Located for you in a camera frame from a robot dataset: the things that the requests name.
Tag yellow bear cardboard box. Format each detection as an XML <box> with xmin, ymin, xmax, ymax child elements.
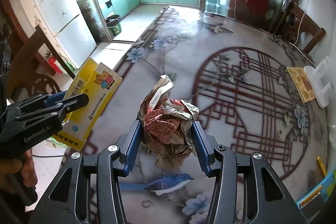
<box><xmin>52</xmin><ymin>57</ymin><xmax>122</xmax><ymax>150</ymax></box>

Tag brown paper bag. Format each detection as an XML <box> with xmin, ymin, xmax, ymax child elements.
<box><xmin>138</xmin><ymin>75</ymin><xmax>199</xmax><ymax>170</ymax></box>

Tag green trash bin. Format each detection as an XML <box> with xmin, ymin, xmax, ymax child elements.
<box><xmin>105</xmin><ymin>14</ymin><xmax>122</xmax><ymax>36</ymax></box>

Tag person left hand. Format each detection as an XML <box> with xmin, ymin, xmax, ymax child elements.
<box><xmin>0</xmin><ymin>148</ymin><xmax>39</xmax><ymax>195</ymax></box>

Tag blue yellow box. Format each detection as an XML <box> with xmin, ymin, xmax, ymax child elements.
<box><xmin>297</xmin><ymin>169</ymin><xmax>335</xmax><ymax>220</ymax></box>

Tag white refrigerator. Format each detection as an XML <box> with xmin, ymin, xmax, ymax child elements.
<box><xmin>19</xmin><ymin>0</ymin><xmax>96</xmax><ymax>69</ymax></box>

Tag yellow patterned coaster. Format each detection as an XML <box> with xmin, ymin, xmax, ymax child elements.
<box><xmin>286</xmin><ymin>67</ymin><xmax>316</xmax><ymax>103</ymax></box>

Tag white plastic stand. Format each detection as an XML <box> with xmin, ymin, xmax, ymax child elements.
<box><xmin>303</xmin><ymin>56</ymin><xmax>335</xmax><ymax>109</ymax></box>

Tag wooden chair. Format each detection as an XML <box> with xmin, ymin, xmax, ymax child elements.
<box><xmin>273</xmin><ymin>0</ymin><xmax>326</xmax><ymax>54</ymax></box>

